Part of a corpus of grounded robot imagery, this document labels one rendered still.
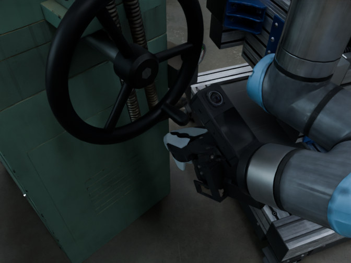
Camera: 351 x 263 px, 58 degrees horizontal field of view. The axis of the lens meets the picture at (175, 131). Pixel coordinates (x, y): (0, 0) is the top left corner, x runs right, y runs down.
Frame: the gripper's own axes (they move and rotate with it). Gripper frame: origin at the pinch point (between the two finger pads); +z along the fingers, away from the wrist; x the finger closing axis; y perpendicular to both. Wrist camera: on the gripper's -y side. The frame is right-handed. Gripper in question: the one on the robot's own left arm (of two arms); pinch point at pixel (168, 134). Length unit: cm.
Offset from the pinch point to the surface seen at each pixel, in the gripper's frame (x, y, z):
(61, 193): -16.1, 14.4, 34.3
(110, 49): -3.4, -16.5, 3.0
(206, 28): 125, 2, 126
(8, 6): -13.0, -27.2, 11.2
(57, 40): -13.3, -20.3, -5.6
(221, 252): 20, 63, 29
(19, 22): -12.2, -24.8, 12.6
